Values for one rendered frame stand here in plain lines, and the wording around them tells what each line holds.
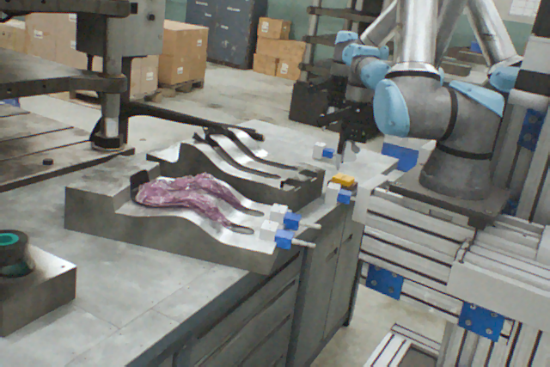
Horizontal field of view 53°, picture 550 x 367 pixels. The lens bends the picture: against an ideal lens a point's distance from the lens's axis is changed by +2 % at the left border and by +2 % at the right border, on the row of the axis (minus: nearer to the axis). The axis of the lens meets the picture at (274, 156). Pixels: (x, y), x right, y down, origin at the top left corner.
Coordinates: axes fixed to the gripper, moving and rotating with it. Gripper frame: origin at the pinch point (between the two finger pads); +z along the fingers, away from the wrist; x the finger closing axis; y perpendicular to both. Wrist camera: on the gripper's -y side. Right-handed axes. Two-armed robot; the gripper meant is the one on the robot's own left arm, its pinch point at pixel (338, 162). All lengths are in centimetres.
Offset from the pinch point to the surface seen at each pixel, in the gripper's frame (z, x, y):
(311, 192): 9.4, -5.4, -5.7
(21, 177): 14, -32, -86
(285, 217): 5.5, -34.3, -6.8
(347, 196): 9.0, -2.3, 4.9
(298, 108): 84, 400, -96
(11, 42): 63, 345, -407
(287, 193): 4.5, -22.0, -9.7
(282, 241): 6.3, -45.6, -4.5
